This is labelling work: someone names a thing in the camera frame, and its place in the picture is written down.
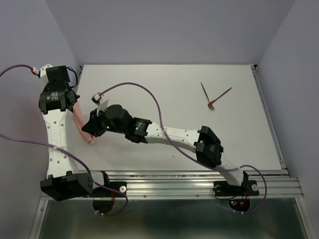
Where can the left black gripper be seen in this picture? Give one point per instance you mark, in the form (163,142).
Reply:
(46,89)

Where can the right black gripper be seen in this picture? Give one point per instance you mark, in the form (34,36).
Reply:
(93,126)

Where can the pink cloth napkin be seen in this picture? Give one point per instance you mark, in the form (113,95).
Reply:
(78,119)

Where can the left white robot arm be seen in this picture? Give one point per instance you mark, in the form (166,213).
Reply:
(60,111)

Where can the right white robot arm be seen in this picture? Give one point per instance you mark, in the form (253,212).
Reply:
(203,143)

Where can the brown wooden knife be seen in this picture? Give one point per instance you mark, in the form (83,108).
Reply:
(205,93)

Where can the brown wooden fork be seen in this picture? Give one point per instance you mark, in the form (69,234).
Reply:
(211,103)

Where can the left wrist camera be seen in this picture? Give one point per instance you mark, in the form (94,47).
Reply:
(41,72)

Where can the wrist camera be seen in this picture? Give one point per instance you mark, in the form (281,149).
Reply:
(41,72)
(101,101)

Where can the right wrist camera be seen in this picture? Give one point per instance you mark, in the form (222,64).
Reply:
(101,101)

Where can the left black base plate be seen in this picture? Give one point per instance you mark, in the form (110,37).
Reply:
(118,190)

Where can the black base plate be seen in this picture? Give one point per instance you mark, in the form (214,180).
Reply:
(118,190)
(223,189)

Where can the aluminium rail frame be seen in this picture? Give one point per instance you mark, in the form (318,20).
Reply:
(168,195)

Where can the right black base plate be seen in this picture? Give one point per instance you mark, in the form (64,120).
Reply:
(223,189)

